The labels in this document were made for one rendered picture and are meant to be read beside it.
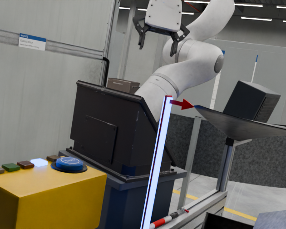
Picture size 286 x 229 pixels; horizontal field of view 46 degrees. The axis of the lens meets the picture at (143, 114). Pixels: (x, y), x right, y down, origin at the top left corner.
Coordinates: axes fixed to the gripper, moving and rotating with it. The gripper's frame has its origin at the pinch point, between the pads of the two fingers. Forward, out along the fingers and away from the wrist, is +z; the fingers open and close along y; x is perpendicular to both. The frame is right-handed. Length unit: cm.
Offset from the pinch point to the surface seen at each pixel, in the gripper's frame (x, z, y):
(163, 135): -21.3, 26.3, 1.3
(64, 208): -43, 41, -15
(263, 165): 134, 17, 112
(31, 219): -47, 42, -18
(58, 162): -39, 35, -17
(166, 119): -22.3, 22.8, 1.2
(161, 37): 1010, -419, 161
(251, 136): -25.1, 23.1, 19.0
